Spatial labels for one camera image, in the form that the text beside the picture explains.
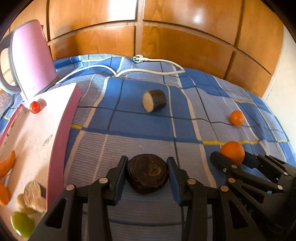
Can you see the wooden panelled wardrobe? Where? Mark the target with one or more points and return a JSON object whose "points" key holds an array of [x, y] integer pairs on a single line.
{"points": [[161, 30]]}

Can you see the green tomato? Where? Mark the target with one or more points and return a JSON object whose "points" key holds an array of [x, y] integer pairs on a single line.
{"points": [[22, 224]]}

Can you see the large orange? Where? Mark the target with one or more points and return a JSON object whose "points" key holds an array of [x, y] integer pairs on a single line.
{"points": [[4, 194]]}

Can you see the blue plaid blanket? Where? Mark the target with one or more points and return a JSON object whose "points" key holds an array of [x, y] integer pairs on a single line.
{"points": [[143, 132]]}

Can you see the silver embossed tissue box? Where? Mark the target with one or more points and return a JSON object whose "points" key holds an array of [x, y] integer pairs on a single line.
{"points": [[4, 102]]}

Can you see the small pale potato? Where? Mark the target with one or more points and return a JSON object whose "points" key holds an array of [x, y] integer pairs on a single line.
{"points": [[21, 202]]}

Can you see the pink shallow tray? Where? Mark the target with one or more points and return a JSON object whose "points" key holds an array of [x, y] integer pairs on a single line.
{"points": [[30, 143]]}

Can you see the red tomato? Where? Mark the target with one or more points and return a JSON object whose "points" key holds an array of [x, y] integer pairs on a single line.
{"points": [[35, 107]]}

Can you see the dark brown wrinkled beetroot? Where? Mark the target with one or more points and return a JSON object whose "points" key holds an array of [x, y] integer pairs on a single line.
{"points": [[148, 172]]}

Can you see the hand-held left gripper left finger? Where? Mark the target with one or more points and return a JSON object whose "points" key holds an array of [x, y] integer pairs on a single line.
{"points": [[120, 172]]}

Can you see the medium orange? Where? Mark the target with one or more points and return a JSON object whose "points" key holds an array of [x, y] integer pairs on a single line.
{"points": [[233, 150]]}

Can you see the dark cut log piece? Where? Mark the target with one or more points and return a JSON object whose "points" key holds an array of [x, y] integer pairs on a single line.
{"points": [[155, 100]]}

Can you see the pink electric kettle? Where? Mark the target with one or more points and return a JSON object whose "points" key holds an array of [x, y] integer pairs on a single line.
{"points": [[30, 58]]}

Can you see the orange carrot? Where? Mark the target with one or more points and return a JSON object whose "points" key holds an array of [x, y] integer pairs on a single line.
{"points": [[6, 165]]}

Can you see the small orange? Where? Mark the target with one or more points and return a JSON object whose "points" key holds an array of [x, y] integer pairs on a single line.
{"points": [[236, 118]]}

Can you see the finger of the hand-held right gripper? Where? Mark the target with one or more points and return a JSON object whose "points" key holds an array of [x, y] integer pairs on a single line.
{"points": [[268, 163], [227, 165]]}

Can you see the dark-skinned cut yam piece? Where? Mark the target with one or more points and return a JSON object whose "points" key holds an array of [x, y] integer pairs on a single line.
{"points": [[34, 194]]}

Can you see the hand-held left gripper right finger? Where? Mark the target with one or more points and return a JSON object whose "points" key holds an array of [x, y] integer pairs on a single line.
{"points": [[175, 185]]}

